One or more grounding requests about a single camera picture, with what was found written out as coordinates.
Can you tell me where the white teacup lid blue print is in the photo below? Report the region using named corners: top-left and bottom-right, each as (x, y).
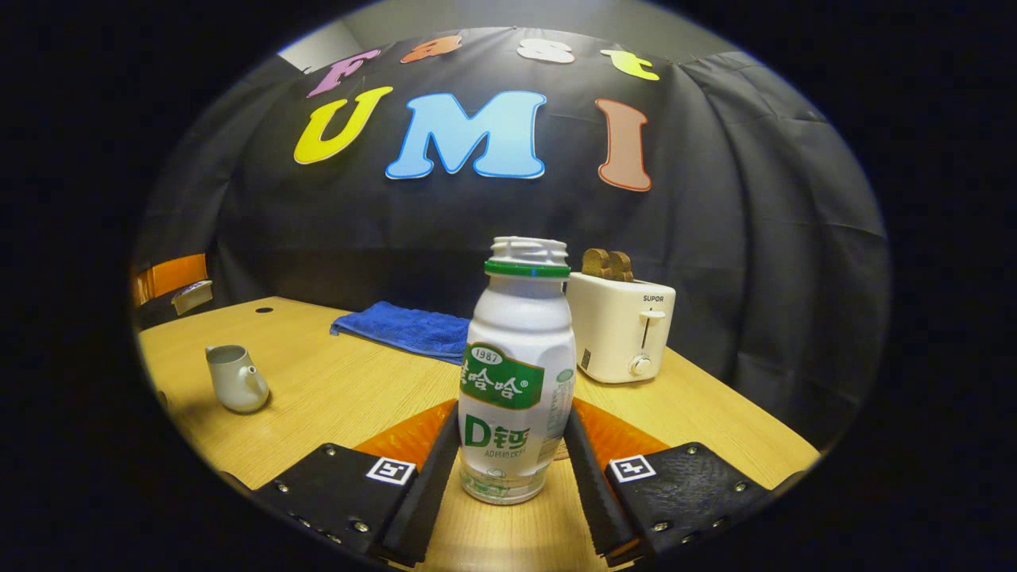
top-left (171, 280), bottom-right (214, 316)

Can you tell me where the white ceramic teacup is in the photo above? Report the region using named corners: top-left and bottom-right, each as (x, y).
top-left (205, 344), bottom-right (271, 414)

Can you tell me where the blue folded towel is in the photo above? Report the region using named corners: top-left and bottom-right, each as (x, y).
top-left (330, 300), bottom-right (471, 366)

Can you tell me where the white water bottle green label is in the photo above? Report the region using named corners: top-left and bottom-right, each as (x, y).
top-left (458, 236), bottom-right (577, 506)

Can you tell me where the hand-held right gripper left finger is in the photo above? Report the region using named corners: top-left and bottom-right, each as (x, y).
top-left (218, 400), bottom-right (462, 566)

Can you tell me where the white toaster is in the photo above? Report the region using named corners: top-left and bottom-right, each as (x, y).
top-left (566, 272), bottom-right (677, 385)

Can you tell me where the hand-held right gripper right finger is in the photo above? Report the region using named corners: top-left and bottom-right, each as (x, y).
top-left (563, 397), bottom-right (807, 566)

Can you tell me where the black backdrop cloth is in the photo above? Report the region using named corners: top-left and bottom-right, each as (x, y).
top-left (131, 28), bottom-right (891, 446)

